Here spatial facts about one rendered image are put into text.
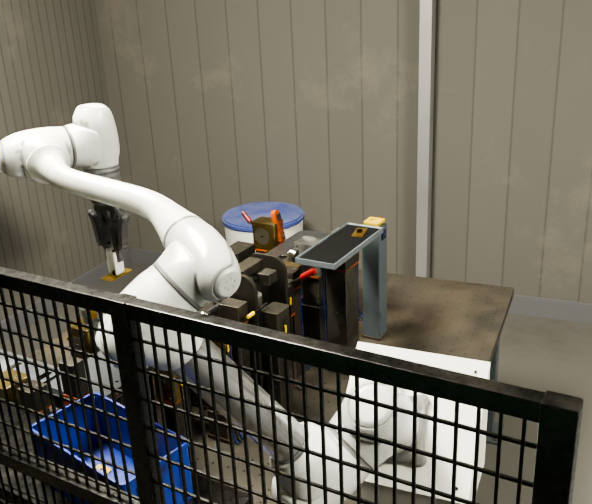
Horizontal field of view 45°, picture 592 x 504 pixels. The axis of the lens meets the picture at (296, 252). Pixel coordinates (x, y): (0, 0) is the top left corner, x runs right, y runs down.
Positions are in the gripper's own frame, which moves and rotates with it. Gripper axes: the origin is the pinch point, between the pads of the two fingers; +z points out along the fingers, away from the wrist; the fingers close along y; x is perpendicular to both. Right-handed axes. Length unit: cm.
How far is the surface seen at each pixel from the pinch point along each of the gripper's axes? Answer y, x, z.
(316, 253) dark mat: 30, 56, 13
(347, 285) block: 37, 64, 26
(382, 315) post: 37, 92, 50
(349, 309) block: 37, 65, 36
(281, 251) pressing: -3, 88, 30
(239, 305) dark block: 24.6, 20.7, 17.4
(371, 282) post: 34, 90, 36
